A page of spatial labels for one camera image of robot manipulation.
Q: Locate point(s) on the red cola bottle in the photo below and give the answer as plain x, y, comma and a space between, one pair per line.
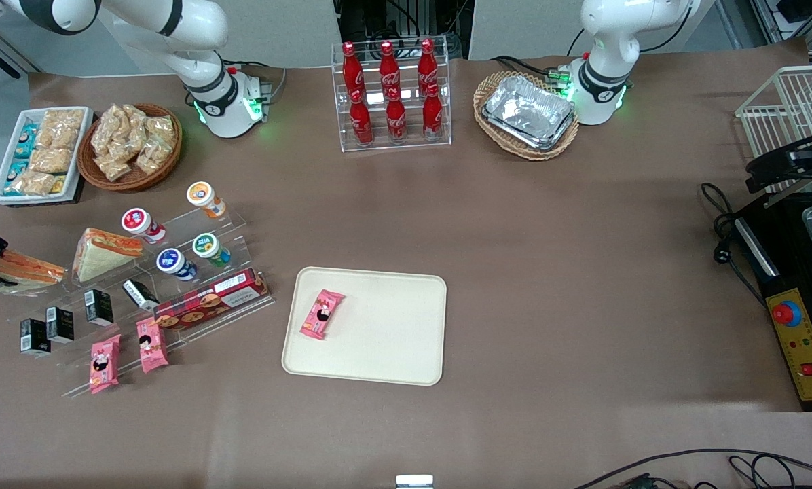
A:
432, 117
352, 68
396, 121
388, 68
361, 122
427, 66

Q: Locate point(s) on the stack of foil containers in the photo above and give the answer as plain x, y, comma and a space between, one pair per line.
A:
528, 112

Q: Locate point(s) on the small silver metal block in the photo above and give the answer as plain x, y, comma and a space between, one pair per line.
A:
414, 481

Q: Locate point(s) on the tan wicker basket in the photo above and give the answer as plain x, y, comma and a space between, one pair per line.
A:
508, 146

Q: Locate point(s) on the blue lid yogurt cup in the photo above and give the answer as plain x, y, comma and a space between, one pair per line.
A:
172, 261

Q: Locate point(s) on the brown wicker snack basket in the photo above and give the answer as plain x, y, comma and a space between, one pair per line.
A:
161, 170

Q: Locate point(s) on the black sealing machine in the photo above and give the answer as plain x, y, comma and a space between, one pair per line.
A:
786, 272

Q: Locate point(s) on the pink snack pack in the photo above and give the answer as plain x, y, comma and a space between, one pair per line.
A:
322, 314
104, 363
151, 345

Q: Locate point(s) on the red brown cookie box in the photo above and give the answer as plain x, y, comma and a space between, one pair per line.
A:
212, 302

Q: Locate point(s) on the green lid yogurt cup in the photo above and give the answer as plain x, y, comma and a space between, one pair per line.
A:
208, 246

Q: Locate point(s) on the cream plastic tray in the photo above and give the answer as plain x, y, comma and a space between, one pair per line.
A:
392, 333

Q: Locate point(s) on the metal frame rack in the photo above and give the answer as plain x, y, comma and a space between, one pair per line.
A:
796, 17

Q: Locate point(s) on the orange lid yogurt cup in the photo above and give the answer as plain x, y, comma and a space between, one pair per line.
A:
202, 195

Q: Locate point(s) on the clear bag of crackers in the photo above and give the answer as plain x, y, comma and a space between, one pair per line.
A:
113, 166
152, 157
161, 129
134, 121
107, 129

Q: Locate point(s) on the triangular sandwich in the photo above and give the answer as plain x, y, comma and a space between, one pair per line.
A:
97, 261
29, 269

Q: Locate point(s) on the grey machine lever bar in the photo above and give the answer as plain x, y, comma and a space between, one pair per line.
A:
786, 195

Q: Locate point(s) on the clear acrylic stepped stand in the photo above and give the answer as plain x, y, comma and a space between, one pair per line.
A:
236, 224

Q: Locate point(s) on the red lid yogurt cup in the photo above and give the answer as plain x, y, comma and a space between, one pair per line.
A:
138, 221

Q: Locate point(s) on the red mushroom push button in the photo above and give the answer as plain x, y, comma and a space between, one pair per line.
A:
785, 312

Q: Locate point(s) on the small black carton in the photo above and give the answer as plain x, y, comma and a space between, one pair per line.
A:
34, 337
60, 324
98, 307
140, 293

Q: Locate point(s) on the clear acrylic bottle rack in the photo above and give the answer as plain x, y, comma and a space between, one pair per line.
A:
409, 146

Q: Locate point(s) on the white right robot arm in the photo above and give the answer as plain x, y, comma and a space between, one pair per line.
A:
195, 41

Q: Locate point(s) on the white rectangular snack bin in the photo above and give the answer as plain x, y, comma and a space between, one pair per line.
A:
83, 146

